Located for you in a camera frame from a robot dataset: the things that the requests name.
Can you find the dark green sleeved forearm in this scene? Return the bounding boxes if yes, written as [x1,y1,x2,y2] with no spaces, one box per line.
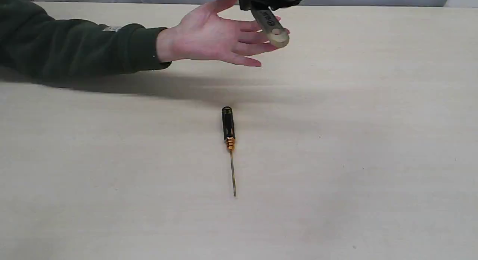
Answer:
[0,0,171,78]

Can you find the wide wooden paint brush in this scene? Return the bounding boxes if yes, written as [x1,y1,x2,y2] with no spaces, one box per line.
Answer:
[251,9,289,48]

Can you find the black gold precision screwdriver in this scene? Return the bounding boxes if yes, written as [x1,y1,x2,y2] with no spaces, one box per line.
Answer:
[221,106,237,197]

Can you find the open bare human hand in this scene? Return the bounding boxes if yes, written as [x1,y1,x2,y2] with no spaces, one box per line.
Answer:
[156,0,278,67]

